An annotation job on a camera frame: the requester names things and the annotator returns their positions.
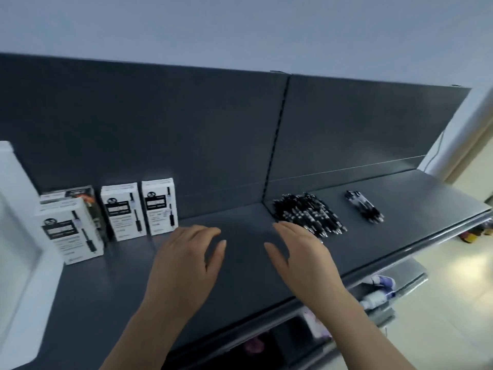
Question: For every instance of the person's right thumb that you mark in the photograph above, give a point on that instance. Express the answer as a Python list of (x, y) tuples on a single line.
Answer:
[(275, 255)]

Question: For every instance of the person's left thumb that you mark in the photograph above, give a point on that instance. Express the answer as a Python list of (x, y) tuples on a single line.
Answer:
[(218, 255)]

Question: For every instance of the purple and white packet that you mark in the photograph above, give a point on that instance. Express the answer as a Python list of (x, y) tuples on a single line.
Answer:
[(381, 281)]

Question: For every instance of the pink item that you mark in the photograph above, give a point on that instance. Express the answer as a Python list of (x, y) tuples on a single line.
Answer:
[(256, 344)]

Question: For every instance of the white pen box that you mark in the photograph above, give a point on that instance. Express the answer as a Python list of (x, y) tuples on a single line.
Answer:
[(122, 211), (67, 231), (158, 206)]

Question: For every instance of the colourful items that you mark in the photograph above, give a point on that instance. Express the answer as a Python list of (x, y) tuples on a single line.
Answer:
[(477, 233)]

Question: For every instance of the person's right hand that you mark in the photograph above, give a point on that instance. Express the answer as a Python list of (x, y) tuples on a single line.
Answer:
[(312, 269)]

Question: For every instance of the person's left hand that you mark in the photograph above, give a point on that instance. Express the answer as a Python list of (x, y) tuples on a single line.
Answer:
[(181, 273)]

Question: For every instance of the grey metal shelf unit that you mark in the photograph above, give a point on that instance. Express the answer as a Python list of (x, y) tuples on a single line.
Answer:
[(231, 150)]

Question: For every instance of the person's right forearm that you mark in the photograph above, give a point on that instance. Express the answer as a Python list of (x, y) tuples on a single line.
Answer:
[(354, 335)]

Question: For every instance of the pile of black pens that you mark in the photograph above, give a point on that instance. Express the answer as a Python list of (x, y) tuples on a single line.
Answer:
[(308, 211)]

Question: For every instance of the small bundle of black pens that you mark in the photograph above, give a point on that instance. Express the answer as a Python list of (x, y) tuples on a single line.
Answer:
[(364, 207)]

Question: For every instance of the white tube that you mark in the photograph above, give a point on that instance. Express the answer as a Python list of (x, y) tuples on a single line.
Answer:
[(375, 298)]

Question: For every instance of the white plastic bin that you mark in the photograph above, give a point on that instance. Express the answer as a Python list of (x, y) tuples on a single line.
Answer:
[(19, 242)]

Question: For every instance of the pink and white packet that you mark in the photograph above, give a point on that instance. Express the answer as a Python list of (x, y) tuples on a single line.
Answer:
[(317, 323)]

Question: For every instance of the person's left forearm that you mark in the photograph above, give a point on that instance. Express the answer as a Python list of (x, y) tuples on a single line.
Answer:
[(154, 339)]

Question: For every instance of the dark clear pen box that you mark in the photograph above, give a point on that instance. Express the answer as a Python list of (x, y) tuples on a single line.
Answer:
[(83, 193)]

